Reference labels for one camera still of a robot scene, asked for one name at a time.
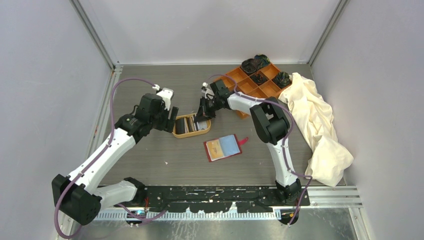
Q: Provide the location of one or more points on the dark green rolled sock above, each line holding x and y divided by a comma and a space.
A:
262, 60

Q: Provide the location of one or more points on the dark rolled sock in tray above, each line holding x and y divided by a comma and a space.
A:
259, 78

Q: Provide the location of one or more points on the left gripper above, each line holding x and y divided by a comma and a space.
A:
167, 125

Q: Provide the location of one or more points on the oval wooden card tray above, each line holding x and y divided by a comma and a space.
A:
191, 127

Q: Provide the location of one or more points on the red card holder wallet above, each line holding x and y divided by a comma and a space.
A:
230, 144

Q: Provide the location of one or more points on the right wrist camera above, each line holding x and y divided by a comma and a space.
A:
206, 91

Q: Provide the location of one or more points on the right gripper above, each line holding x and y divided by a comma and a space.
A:
202, 115

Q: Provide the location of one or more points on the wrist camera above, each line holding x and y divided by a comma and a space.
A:
166, 94
206, 91

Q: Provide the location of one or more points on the cream cloth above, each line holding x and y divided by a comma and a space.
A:
314, 118

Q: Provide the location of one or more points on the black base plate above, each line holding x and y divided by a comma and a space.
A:
216, 199

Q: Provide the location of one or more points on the black card in tray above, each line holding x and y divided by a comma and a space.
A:
180, 126

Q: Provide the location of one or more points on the dark camouflage rolled sock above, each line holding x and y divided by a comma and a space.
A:
282, 80

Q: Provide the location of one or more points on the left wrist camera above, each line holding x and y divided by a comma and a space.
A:
166, 94

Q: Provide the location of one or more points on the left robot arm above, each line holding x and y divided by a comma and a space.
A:
79, 196

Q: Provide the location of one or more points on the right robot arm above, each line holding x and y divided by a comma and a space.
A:
271, 126

